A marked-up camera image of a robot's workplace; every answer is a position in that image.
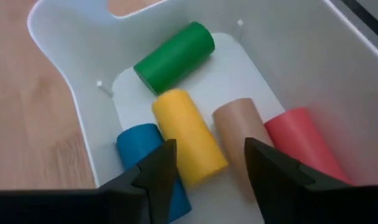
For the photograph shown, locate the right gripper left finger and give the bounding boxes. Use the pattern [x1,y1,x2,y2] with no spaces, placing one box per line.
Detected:
[98,139,178,224]

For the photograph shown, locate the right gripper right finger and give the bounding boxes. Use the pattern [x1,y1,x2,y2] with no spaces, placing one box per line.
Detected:
[245,138,357,224]

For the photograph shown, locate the blue wooden cylinder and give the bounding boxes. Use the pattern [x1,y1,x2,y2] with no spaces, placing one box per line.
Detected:
[116,123,192,223]

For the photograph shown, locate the red wooden cylinder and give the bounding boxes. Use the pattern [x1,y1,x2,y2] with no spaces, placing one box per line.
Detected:
[263,107,353,186]

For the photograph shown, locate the yellow wooden cylinder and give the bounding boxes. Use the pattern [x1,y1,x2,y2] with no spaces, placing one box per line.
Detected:
[151,88,229,187]

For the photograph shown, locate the natural wooden cylinder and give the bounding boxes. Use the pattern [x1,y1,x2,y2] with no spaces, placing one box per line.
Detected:
[212,97,275,178]

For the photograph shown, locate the green wooden cylinder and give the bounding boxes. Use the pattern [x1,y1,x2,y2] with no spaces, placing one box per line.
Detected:
[133,21,215,96]

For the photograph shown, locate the white plastic bin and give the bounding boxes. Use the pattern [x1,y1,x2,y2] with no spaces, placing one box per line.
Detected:
[26,0,378,224]

